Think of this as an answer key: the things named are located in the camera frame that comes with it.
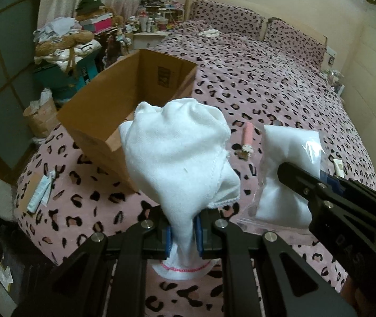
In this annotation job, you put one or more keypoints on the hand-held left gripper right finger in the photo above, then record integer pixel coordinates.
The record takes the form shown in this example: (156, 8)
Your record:
(198, 239)

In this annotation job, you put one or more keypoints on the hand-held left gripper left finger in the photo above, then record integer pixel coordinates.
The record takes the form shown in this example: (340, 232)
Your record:
(166, 241)

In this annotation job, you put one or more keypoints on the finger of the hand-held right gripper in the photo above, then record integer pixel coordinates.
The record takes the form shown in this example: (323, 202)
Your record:
(295, 178)
(331, 181)

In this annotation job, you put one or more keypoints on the clear bag of cotton pads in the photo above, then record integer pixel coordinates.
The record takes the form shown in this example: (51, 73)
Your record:
(284, 145)

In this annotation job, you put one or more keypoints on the white terry cloth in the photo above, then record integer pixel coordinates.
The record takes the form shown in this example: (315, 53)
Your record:
(174, 148)

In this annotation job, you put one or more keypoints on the brown cardboard box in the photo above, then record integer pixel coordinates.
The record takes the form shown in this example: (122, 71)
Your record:
(102, 105)

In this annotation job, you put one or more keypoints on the small white tube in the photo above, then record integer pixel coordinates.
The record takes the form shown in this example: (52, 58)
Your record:
(338, 168)

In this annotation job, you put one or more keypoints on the pink lipstick tube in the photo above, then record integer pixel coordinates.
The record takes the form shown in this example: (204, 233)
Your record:
(248, 135)

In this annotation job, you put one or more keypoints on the pink leopard print blanket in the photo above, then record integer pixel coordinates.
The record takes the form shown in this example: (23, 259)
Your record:
(274, 89)

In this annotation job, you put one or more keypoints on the bedside clutter of small items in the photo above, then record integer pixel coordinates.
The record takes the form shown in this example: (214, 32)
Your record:
(335, 81)

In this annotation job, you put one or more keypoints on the white blue sachet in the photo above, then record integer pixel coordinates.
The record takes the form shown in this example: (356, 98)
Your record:
(41, 191)

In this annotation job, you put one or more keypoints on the leopard print pillow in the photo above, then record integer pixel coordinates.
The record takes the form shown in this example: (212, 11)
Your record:
(227, 16)
(297, 39)

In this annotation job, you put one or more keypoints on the crumpled white cloth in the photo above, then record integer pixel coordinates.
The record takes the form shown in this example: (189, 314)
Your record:
(209, 33)

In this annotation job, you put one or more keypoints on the brown paper bag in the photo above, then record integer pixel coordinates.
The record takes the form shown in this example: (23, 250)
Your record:
(41, 115)

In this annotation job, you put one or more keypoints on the teal box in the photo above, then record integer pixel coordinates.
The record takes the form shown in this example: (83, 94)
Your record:
(59, 76)

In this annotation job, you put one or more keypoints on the white nightstand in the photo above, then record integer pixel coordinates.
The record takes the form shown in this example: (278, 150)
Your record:
(146, 39)

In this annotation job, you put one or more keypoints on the cluttered nightstand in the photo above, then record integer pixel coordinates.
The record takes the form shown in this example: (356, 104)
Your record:
(155, 16)

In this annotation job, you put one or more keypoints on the brown teddy bear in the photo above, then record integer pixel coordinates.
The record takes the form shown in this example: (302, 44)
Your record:
(62, 41)

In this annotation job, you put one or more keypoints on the pink shoe box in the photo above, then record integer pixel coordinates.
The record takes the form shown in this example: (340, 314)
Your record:
(98, 23)

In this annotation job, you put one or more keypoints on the frosted glass sliding door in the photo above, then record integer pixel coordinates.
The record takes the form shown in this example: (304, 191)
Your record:
(3, 72)

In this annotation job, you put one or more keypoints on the pile of white clothes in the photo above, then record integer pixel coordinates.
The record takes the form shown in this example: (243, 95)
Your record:
(55, 28)

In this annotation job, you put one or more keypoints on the green cap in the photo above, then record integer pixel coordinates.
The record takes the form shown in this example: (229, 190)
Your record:
(90, 2)

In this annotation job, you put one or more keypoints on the wall socket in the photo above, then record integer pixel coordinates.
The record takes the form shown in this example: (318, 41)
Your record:
(330, 54)

